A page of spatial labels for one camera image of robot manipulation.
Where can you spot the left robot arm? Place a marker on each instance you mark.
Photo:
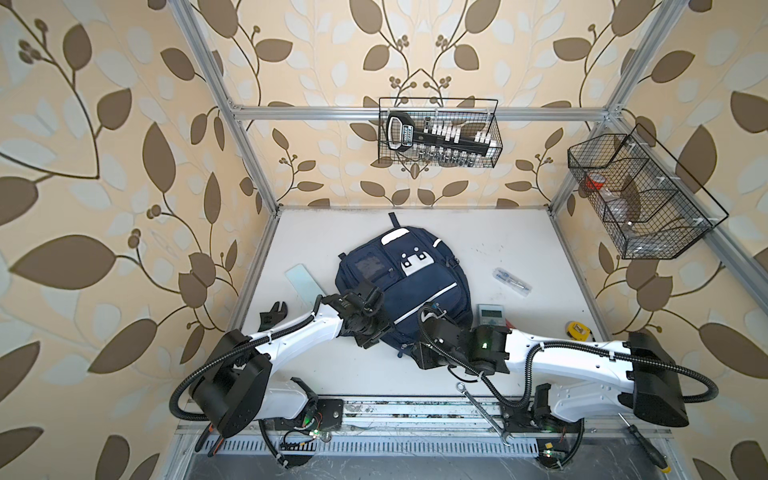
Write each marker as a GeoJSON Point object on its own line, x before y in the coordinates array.
{"type": "Point", "coordinates": [239, 382]}

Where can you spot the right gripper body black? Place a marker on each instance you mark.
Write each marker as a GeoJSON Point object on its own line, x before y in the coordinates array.
{"type": "Point", "coordinates": [428, 359]}

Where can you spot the orange handled pliers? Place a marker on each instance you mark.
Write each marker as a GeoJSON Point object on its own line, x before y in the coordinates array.
{"type": "Point", "coordinates": [210, 441]}

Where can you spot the wire basket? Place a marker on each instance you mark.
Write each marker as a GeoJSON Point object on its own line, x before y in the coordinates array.
{"type": "Point", "coordinates": [654, 204]}
{"type": "Point", "coordinates": [442, 103]}

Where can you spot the yellow tape measure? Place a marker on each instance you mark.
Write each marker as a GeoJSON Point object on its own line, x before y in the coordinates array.
{"type": "Point", "coordinates": [579, 332]}

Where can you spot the back wire basket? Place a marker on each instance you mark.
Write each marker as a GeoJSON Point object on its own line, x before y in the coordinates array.
{"type": "Point", "coordinates": [442, 103]}

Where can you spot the silver combination wrench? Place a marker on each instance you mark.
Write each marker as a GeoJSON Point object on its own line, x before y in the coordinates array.
{"type": "Point", "coordinates": [498, 428]}

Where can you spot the navy blue student backpack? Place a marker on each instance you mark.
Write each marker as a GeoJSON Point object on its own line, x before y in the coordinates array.
{"type": "Point", "coordinates": [412, 267]}

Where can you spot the black socket set holder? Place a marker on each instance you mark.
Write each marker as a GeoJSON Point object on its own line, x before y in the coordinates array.
{"type": "Point", "coordinates": [436, 133]}

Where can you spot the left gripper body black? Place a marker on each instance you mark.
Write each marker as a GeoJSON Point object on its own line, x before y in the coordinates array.
{"type": "Point", "coordinates": [374, 326]}

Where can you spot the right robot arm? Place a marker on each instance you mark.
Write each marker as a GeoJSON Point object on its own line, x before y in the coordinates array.
{"type": "Point", "coordinates": [547, 384]}

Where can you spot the black handled screwdriver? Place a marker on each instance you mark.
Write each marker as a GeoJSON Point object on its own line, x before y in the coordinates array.
{"type": "Point", "coordinates": [651, 452]}

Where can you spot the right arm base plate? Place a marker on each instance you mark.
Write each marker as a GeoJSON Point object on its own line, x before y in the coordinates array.
{"type": "Point", "coordinates": [536, 418]}

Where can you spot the light green flat case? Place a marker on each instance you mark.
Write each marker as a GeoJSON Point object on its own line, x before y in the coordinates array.
{"type": "Point", "coordinates": [307, 288]}

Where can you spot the red object in basket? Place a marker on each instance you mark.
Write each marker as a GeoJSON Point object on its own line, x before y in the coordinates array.
{"type": "Point", "coordinates": [594, 182]}

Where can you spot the clear pen case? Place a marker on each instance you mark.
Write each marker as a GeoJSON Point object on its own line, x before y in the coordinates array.
{"type": "Point", "coordinates": [519, 286]}

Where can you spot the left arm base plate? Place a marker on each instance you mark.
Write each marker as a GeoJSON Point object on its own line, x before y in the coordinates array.
{"type": "Point", "coordinates": [320, 415]}

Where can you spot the right wire basket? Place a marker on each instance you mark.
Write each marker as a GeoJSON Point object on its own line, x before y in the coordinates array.
{"type": "Point", "coordinates": [654, 204]}

